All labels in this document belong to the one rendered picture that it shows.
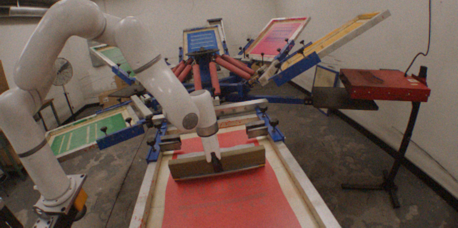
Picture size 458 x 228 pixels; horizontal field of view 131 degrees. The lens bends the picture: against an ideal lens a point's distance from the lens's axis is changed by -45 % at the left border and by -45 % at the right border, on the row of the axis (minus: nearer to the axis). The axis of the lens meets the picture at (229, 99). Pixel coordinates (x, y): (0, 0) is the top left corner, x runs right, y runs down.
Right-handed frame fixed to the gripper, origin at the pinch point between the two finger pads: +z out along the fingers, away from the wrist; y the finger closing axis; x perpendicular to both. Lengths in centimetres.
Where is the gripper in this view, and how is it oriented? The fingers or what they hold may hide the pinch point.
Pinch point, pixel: (217, 164)
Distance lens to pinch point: 71.6
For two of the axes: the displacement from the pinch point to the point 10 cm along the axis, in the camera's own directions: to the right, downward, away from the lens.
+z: 1.8, 9.1, 3.8
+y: 1.4, 3.5, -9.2
